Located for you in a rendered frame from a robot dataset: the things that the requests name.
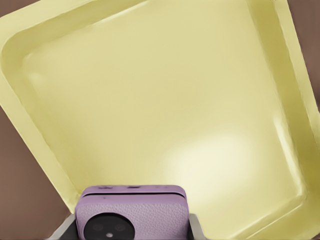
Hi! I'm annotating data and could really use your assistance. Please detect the pale yellow tray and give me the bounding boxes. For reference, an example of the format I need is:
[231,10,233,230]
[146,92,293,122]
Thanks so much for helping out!
[0,0,320,240]

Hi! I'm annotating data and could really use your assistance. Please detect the purple phone with camera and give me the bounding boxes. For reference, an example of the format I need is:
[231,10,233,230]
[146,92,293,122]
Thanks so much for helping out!
[75,184,189,240]

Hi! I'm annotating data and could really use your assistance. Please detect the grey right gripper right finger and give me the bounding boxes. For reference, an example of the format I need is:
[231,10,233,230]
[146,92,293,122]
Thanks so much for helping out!
[186,212,209,240]

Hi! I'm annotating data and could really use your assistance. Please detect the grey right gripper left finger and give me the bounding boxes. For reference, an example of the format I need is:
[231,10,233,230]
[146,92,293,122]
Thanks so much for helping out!
[50,212,79,240]

